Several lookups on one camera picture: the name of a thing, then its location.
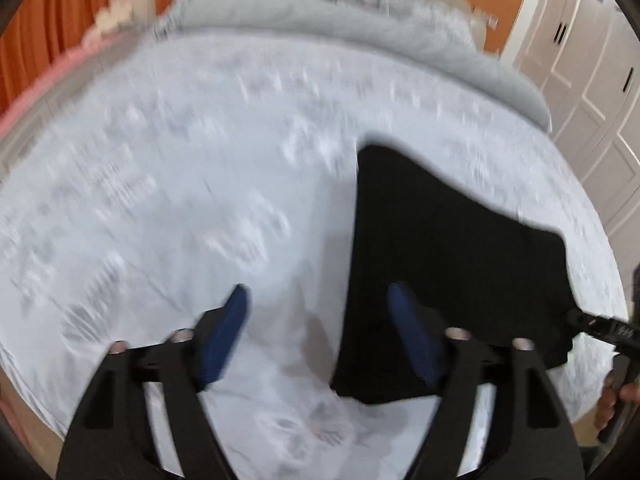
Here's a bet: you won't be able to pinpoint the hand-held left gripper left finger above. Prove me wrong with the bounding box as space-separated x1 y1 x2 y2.
56 284 249 480

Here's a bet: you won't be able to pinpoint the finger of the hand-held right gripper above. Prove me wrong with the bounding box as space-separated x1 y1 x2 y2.
567 309 640 356

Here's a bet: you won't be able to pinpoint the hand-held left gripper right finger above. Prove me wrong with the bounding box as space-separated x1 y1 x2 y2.
387 282 585 480

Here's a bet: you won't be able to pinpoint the black pants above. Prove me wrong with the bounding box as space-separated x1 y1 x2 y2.
330 145 581 406

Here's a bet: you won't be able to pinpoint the person's right hand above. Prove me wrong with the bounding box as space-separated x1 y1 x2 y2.
595 372 626 431

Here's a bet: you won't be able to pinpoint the bed with butterfly sheet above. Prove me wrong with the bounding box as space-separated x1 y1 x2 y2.
0 25 631 476

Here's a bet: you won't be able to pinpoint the white wardrobe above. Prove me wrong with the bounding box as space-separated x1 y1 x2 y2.
500 0 640 271

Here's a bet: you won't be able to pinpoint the grey-blue duvet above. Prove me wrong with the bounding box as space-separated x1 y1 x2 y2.
165 0 553 131

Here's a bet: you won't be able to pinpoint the pink blanket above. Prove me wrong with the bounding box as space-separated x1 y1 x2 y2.
0 35 111 136

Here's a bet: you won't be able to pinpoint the white flower plush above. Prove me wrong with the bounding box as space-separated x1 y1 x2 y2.
85 2 133 43

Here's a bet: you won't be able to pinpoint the butterfly print pillow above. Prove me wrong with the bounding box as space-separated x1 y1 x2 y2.
335 0 471 17

